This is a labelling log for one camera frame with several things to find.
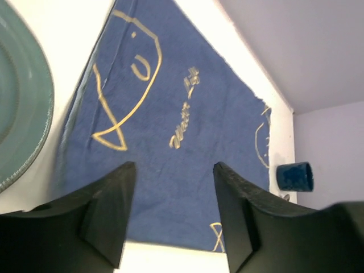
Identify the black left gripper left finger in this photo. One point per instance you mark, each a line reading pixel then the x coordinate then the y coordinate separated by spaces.
pixel 83 231

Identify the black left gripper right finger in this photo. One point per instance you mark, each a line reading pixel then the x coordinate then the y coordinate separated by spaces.
pixel 265 233

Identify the dark blue mug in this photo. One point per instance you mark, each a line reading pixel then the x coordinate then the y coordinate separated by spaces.
pixel 296 177

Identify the teal ceramic plate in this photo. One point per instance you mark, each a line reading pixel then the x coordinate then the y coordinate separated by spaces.
pixel 27 96

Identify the blue fish placemat cloth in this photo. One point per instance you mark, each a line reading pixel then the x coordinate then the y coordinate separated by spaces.
pixel 155 93

